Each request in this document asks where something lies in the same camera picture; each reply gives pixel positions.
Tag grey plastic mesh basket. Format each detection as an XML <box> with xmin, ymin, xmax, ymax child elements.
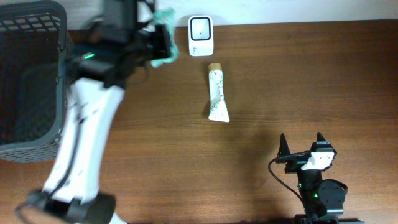
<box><xmin>1</xmin><ymin>1</ymin><xmax>73</xmax><ymax>163</ymax></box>

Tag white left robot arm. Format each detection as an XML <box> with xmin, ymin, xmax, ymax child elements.
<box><xmin>14</xmin><ymin>0</ymin><xmax>171</xmax><ymax>223</ymax></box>

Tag white barcode scanner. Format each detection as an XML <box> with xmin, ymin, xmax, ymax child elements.
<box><xmin>188</xmin><ymin>15</ymin><xmax>214</xmax><ymax>57</ymax></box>

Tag teal snack packet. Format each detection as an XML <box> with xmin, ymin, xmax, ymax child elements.
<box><xmin>150</xmin><ymin>8</ymin><xmax>180</xmax><ymax>68</ymax></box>

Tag white cream tube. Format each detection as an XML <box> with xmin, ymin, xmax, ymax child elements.
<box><xmin>208</xmin><ymin>63</ymin><xmax>230</xmax><ymax>123</ymax></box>

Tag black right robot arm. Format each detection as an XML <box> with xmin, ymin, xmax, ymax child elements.
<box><xmin>271</xmin><ymin>133</ymin><xmax>362</xmax><ymax>224</ymax></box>

